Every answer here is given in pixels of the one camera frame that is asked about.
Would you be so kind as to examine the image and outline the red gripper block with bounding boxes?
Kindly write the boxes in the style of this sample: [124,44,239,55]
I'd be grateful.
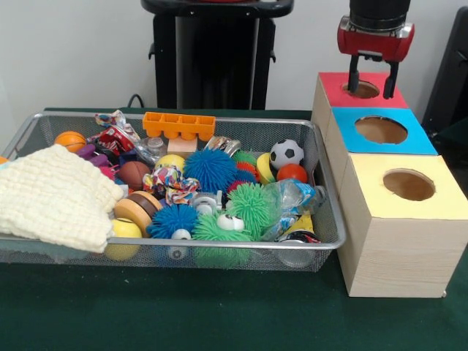
[336,23,416,99]

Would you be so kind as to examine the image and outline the long orange toy brick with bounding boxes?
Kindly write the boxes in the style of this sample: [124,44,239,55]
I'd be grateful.
[142,112,217,142]

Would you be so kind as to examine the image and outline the cream waffle cloth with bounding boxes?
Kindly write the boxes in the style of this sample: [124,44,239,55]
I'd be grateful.
[0,143,125,254]

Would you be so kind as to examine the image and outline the shallow mesh bin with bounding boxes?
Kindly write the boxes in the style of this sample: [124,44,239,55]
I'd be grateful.
[0,112,347,273]

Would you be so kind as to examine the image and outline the wooden box three holes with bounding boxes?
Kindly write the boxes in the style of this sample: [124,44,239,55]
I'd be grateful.
[311,71,468,298]

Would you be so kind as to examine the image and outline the black upright panel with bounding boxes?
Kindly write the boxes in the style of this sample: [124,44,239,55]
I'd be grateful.
[420,6,468,127]

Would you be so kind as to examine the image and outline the green cloth side table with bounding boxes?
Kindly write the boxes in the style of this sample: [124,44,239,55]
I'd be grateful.
[429,118,468,154]

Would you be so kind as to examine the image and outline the small soccer ball toy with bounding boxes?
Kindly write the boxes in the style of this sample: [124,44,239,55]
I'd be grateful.
[269,138,305,171]

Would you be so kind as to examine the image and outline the red ball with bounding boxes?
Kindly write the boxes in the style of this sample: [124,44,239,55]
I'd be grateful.
[276,163,309,184]

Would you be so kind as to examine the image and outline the green spiky ball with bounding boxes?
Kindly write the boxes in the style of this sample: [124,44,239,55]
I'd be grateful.
[226,182,281,238]
[192,211,253,270]

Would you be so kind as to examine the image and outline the blue spiky ball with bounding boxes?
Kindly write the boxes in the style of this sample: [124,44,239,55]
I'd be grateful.
[148,203,200,241]
[184,148,238,194]

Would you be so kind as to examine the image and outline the wooden burger toy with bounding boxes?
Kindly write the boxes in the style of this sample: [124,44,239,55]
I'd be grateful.
[113,190,164,238]

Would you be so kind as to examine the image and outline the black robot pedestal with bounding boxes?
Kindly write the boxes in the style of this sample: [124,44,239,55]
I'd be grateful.
[140,0,295,110]

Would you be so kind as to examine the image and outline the multicolour rope toy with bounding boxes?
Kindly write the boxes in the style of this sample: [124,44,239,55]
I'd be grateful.
[143,165,201,205]

